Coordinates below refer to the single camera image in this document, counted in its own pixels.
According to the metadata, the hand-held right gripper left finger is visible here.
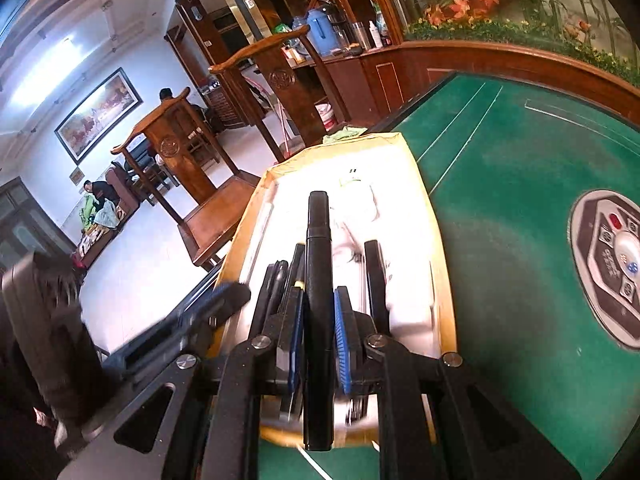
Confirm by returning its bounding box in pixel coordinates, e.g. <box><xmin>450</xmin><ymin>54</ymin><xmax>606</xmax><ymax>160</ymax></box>
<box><xmin>57</xmin><ymin>286</ymin><xmax>306</xmax><ymax>480</ymax></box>

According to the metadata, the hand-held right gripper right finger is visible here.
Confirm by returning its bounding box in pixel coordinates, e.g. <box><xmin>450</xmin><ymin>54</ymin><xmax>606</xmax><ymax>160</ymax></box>
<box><xmin>334</xmin><ymin>286</ymin><xmax>581</xmax><ymax>480</ymax></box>

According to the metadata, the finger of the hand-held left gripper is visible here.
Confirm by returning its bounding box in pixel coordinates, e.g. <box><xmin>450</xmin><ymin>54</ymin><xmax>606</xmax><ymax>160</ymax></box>
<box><xmin>177</xmin><ymin>281</ymin><xmax>251</xmax><ymax>346</ymax></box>

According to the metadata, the thick black marker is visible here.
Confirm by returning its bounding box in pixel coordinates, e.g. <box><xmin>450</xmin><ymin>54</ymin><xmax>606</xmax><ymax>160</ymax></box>
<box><xmin>303</xmin><ymin>190</ymin><xmax>335</xmax><ymax>452</ymax></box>

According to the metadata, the yellow box with white lining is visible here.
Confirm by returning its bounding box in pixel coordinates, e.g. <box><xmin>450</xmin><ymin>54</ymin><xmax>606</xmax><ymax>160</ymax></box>
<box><xmin>215</xmin><ymin>132</ymin><xmax>459</xmax><ymax>461</ymax></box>

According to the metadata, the white crumpled plastic bag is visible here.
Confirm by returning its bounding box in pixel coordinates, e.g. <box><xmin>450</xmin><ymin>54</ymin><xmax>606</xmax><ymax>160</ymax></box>
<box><xmin>334</xmin><ymin>219</ymin><xmax>374</xmax><ymax>281</ymax></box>

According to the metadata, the dark glass-door cabinet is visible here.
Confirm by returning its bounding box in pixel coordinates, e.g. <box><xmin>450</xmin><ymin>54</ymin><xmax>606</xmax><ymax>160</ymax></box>
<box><xmin>0</xmin><ymin>177</ymin><xmax>76</xmax><ymax>281</ymax></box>

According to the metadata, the pale green cloth pile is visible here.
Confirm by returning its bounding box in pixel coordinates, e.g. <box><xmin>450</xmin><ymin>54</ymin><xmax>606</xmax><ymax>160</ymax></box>
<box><xmin>79</xmin><ymin>194</ymin><xmax>121</xmax><ymax>231</ymax></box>

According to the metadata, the wooden chair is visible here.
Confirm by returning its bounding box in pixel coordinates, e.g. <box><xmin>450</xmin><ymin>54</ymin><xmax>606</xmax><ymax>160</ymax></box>
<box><xmin>110</xmin><ymin>87</ymin><xmax>261</xmax><ymax>269</ymax></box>
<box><xmin>209</xmin><ymin>25</ymin><xmax>373</xmax><ymax>163</ymax></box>

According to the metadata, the white item with green label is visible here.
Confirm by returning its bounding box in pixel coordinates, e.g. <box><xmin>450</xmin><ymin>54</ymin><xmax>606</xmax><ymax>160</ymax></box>
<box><xmin>339</xmin><ymin>174</ymin><xmax>381</xmax><ymax>221</ymax></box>

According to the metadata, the white bucket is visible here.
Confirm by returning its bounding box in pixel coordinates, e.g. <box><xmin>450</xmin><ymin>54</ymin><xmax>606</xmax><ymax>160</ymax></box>
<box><xmin>314</xmin><ymin>103</ymin><xmax>337</xmax><ymax>134</ymax></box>

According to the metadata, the framed painting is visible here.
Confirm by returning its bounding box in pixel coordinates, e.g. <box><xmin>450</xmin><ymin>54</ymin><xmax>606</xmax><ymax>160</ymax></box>
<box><xmin>53</xmin><ymin>67</ymin><xmax>144</xmax><ymax>165</ymax></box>

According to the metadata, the ceiling light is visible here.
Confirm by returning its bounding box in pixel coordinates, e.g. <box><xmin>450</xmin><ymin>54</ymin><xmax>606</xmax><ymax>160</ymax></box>
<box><xmin>15</xmin><ymin>35</ymin><xmax>76</xmax><ymax>106</ymax></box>

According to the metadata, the round table control panel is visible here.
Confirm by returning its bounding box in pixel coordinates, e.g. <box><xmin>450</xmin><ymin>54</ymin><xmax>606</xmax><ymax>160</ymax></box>
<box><xmin>568</xmin><ymin>189</ymin><xmax>640</xmax><ymax>352</ymax></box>

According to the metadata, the blue thermos jug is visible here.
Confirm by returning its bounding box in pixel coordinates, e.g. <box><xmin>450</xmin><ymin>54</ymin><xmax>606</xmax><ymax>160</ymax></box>
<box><xmin>305</xmin><ymin>8</ymin><xmax>334</xmax><ymax>57</ymax></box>

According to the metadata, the steel cup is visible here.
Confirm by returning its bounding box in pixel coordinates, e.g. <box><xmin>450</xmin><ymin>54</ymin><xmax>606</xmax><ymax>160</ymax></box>
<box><xmin>349</xmin><ymin>20</ymin><xmax>369</xmax><ymax>51</ymax></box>

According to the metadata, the wooden counter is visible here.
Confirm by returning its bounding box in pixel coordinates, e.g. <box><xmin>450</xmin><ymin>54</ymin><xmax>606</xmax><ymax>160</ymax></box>
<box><xmin>290</xmin><ymin>40</ymin><xmax>640</xmax><ymax>126</ymax></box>

